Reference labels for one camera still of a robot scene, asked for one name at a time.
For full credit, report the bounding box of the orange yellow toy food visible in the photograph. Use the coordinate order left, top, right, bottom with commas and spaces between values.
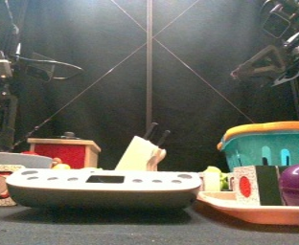
49, 157, 73, 170

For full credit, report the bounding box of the light wooden tray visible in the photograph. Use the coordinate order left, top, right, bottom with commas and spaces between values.
195, 189, 299, 227

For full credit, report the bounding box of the yellow green toy food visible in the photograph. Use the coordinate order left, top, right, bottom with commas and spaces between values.
199, 166, 231, 192

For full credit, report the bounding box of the white sushi piece red dot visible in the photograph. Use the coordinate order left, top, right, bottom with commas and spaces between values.
231, 165, 286, 207

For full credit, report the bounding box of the red toy food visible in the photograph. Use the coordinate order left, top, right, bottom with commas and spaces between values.
20, 150, 41, 157

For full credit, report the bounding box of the black toy knife handle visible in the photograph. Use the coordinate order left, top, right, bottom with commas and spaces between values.
156, 129, 172, 149
142, 122, 160, 142

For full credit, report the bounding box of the purple toy eggplant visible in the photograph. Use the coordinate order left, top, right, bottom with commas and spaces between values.
278, 163, 299, 208

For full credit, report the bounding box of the red wooden toy box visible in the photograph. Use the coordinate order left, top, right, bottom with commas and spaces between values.
27, 137, 103, 170

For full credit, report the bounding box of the white and black kitchen scale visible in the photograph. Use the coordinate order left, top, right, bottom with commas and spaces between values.
4, 167, 203, 212

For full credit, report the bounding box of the grey plate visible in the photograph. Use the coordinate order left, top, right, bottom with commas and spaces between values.
0, 150, 55, 169

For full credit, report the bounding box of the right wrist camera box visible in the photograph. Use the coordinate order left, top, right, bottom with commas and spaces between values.
261, 2, 295, 40

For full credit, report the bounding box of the grey metal frame pole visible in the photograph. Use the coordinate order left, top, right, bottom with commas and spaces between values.
146, 0, 155, 132

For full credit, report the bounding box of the teal basket with orange rim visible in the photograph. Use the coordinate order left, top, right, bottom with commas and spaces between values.
216, 121, 299, 172

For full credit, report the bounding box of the black cable loop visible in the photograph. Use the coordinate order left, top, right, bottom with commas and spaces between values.
16, 56, 84, 81

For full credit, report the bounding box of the black knob on box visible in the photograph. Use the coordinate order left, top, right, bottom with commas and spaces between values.
59, 131, 81, 141

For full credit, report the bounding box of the cream wooden knife block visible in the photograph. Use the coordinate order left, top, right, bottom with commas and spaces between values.
113, 135, 168, 172

